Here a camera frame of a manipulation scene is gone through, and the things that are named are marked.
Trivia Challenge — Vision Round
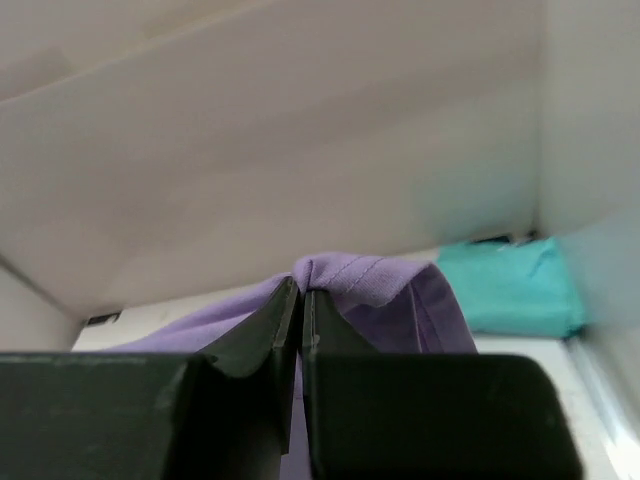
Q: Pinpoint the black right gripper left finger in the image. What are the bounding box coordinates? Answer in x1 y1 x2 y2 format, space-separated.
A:
1 279 300 479

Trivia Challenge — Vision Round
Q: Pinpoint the purple t shirt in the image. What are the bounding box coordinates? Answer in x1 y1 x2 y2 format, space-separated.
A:
107 249 480 480

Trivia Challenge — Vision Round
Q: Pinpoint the folded teal t shirt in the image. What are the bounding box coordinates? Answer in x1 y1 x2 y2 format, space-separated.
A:
436 237 587 339

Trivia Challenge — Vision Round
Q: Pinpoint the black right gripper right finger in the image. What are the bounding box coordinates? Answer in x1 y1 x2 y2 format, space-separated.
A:
301 291 584 480

